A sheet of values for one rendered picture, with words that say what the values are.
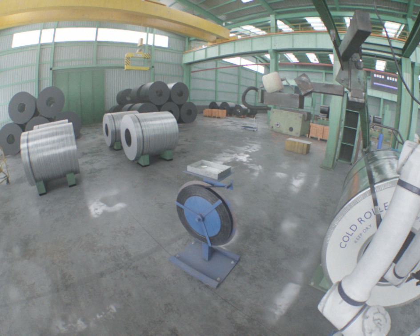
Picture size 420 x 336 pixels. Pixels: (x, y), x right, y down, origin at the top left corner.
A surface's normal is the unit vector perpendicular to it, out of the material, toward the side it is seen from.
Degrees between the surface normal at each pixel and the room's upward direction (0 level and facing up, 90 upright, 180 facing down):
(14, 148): 90
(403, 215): 80
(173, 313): 0
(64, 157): 94
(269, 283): 0
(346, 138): 90
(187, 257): 0
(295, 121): 89
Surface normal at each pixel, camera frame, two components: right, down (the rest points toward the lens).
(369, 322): -0.04, -0.90
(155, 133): 0.70, 0.07
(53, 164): 0.69, 0.43
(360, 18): -0.51, 0.34
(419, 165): -0.90, -0.05
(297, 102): -0.70, 0.22
